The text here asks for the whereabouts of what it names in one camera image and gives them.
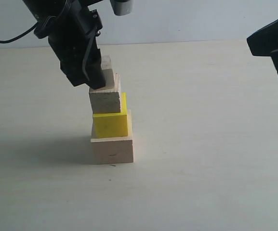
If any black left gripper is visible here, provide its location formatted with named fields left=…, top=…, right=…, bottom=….
left=48, top=7, right=106, bottom=89

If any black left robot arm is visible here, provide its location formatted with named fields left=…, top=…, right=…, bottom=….
left=24, top=0, right=106, bottom=90

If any small wooden cube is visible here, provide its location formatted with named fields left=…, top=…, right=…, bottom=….
left=101, top=55, right=114, bottom=89

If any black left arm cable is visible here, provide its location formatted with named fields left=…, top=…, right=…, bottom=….
left=0, top=14, right=57, bottom=44

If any medium plain wooden cube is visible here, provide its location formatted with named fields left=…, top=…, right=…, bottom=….
left=89, top=74, right=122, bottom=114

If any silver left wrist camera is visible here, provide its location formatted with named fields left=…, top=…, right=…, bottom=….
left=110, top=0, right=133, bottom=16

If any yellow painted cube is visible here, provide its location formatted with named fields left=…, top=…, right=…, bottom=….
left=93, top=92, right=129, bottom=139

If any large wooden cube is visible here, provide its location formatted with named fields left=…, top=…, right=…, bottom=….
left=90, top=109, right=134, bottom=165

